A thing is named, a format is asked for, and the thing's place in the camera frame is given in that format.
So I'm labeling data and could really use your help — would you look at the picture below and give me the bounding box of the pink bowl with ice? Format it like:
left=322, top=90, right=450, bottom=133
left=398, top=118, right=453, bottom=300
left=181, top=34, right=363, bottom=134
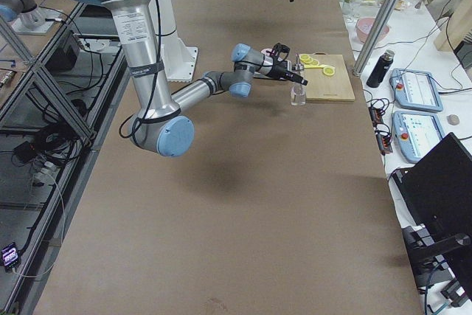
left=355, top=17, right=391, bottom=44

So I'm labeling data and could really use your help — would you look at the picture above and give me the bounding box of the teach pendant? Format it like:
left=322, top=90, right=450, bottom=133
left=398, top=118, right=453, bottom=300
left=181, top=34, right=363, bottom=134
left=392, top=111, right=445, bottom=164
left=389, top=68, right=443, bottom=112

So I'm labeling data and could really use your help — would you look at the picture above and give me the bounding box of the yellow plastic knife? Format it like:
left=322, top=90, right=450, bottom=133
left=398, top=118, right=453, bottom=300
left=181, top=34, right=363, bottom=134
left=304, top=63, right=327, bottom=69

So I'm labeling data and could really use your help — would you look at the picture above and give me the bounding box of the lemon slice single top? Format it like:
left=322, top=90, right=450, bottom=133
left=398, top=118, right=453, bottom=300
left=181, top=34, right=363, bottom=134
left=322, top=66, right=336, bottom=76

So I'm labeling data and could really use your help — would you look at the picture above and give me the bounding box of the lemon slice near handle end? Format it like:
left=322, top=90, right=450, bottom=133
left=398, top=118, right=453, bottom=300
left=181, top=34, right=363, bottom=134
left=299, top=54, right=312, bottom=63

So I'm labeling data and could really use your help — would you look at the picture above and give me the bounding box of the glass sauce dispenser bottle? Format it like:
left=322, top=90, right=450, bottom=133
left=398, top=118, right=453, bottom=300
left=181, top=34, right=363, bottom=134
left=291, top=55, right=306, bottom=105

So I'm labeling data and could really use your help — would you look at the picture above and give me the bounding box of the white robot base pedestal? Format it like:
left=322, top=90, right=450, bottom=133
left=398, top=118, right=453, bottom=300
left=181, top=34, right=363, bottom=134
left=149, top=0, right=198, bottom=83

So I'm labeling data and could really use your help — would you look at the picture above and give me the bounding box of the black smartphone on frame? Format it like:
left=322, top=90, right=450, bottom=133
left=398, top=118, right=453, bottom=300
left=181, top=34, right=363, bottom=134
left=1, top=242, right=21, bottom=269

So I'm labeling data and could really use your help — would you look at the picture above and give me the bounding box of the black thermos bottle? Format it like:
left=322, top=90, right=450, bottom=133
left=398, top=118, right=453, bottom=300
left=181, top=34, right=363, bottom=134
left=366, top=49, right=395, bottom=88

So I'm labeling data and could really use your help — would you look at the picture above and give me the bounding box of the silver digital kitchen scale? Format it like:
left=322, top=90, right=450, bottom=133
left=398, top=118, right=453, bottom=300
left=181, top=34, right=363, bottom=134
left=253, top=72, right=285, bottom=81

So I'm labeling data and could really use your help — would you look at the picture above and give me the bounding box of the orange black usb hub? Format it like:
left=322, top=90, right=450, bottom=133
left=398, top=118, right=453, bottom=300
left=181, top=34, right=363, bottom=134
left=369, top=107, right=384, bottom=127
left=375, top=130, right=392, bottom=156

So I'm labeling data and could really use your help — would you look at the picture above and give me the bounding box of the teach pendant near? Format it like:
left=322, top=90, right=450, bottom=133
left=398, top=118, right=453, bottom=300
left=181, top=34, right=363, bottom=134
left=392, top=111, right=445, bottom=164

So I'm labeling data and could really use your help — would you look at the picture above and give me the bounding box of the bamboo cutting board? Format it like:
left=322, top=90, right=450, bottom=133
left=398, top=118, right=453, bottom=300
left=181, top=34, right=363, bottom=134
left=305, top=53, right=355, bottom=102

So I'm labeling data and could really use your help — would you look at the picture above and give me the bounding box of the aluminium frame post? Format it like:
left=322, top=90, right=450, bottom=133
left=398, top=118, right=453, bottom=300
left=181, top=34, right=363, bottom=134
left=353, top=0, right=397, bottom=77

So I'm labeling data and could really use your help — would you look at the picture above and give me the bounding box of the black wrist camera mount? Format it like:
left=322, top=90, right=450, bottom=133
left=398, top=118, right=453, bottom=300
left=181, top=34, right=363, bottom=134
left=269, top=43, right=290, bottom=63

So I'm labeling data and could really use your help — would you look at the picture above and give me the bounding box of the teach pendant far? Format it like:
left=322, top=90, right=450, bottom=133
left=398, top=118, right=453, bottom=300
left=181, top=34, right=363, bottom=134
left=389, top=68, right=443, bottom=112

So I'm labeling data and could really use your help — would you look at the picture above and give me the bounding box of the pink plastic cup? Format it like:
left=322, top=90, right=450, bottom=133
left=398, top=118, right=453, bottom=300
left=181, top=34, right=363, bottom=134
left=261, top=48, right=272, bottom=55

